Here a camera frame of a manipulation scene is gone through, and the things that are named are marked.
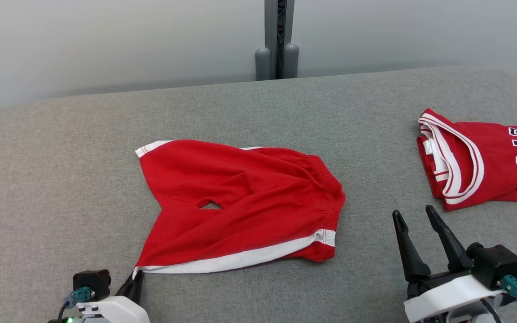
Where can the red jersey with white sleeves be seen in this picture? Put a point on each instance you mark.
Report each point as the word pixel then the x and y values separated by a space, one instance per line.
pixel 492 157

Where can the grey metal post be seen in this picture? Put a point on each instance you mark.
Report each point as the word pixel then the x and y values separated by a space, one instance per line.
pixel 269 27

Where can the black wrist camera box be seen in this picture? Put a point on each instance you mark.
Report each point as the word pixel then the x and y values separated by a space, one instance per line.
pixel 91 282
pixel 496 264

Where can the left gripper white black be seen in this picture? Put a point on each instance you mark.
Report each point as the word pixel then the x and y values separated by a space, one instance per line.
pixel 115 312

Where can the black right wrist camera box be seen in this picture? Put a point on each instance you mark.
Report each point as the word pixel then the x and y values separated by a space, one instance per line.
pixel 496 264

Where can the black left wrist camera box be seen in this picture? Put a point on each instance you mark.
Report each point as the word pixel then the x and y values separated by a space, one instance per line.
pixel 91 282

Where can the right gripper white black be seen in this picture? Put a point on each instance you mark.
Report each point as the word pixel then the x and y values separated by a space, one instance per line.
pixel 447 296

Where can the red shorts with white stripe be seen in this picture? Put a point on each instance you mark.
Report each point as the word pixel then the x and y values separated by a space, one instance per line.
pixel 249 179

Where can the grey cylindrical post foot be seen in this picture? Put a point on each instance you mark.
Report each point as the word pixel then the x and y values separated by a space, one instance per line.
pixel 262 63
pixel 291 60

